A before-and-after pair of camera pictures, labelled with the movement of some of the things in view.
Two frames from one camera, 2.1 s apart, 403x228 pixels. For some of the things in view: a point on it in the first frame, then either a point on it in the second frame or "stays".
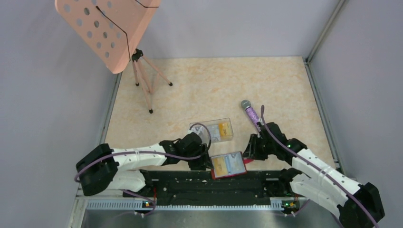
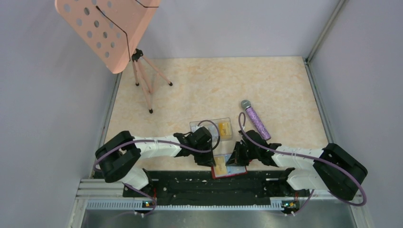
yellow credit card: [221, 166] stays
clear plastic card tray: [214, 130] stays
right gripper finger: [254, 149] → [240, 156]
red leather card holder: [229, 165] stays
